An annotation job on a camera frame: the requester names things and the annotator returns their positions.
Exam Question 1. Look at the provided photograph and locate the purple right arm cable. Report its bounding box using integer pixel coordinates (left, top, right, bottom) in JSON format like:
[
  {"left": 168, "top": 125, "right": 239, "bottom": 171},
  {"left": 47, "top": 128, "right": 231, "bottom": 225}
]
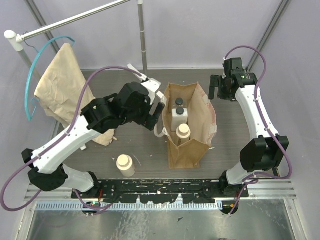
[{"left": 223, "top": 45, "right": 294, "bottom": 216}]

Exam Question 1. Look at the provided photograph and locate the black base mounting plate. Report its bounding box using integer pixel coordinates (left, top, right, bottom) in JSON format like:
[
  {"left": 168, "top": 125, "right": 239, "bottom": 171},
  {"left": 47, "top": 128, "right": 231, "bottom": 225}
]
[{"left": 79, "top": 178, "right": 243, "bottom": 204}]

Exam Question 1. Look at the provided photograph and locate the teal clothes hanger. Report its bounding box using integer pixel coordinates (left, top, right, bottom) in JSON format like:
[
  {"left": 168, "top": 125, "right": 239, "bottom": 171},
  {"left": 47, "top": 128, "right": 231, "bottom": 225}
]
[{"left": 25, "top": 36, "right": 76, "bottom": 122}]

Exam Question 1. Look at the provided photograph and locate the brown canvas tote bag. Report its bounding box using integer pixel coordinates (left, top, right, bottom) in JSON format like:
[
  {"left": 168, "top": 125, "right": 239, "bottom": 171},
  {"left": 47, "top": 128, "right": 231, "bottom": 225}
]
[{"left": 157, "top": 83, "right": 218, "bottom": 169}]

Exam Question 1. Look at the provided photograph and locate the white bottle with dark cap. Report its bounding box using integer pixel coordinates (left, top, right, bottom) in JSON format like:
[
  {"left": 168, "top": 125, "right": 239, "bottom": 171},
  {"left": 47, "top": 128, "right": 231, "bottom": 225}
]
[{"left": 171, "top": 107, "right": 188, "bottom": 132}]

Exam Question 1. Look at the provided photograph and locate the beige bottle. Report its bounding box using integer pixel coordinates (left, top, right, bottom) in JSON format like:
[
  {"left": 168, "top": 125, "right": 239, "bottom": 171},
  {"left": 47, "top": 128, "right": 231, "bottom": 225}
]
[
  {"left": 116, "top": 154, "right": 136, "bottom": 178},
  {"left": 175, "top": 123, "right": 191, "bottom": 146}
]

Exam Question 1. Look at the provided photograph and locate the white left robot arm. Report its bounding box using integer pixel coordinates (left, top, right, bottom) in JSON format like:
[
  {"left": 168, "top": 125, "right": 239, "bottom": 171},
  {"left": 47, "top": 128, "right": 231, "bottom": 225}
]
[{"left": 22, "top": 79, "right": 166, "bottom": 198}]

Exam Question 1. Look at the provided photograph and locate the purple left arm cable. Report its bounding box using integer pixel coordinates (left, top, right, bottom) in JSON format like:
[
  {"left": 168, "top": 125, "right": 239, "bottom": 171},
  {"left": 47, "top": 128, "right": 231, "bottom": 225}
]
[{"left": 0, "top": 65, "right": 145, "bottom": 216}]

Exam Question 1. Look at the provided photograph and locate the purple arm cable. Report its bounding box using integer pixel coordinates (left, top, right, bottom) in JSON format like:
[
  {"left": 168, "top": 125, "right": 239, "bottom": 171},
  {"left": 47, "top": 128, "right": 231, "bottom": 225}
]
[
  {"left": 0, "top": 65, "right": 145, "bottom": 216},
  {"left": 223, "top": 45, "right": 294, "bottom": 216}
]

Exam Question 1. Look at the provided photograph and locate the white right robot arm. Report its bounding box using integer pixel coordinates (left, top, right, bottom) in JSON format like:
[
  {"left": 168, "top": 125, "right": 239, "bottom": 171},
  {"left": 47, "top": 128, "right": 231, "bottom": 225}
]
[{"left": 208, "top": 57, "right": 289, "bottom": 197}]

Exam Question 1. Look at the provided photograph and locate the beige cloth garment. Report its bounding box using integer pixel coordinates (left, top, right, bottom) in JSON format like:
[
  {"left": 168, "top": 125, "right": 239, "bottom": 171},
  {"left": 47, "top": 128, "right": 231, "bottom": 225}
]
[{"left": 33, "top": 42, "right": 117, "bottom": 147}]

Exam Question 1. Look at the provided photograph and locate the metal clothes rack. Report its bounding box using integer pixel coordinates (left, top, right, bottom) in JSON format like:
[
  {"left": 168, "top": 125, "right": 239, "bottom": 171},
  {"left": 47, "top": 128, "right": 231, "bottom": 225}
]
[{"left": 3, "top": 0, "right": 166, "bottom": 151}]

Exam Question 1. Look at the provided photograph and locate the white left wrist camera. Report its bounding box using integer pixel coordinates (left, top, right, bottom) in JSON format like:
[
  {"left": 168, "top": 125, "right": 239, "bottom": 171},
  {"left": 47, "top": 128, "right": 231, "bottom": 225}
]
[{"left": 141, "top": 78, "right": 165, "bottom": 104}]

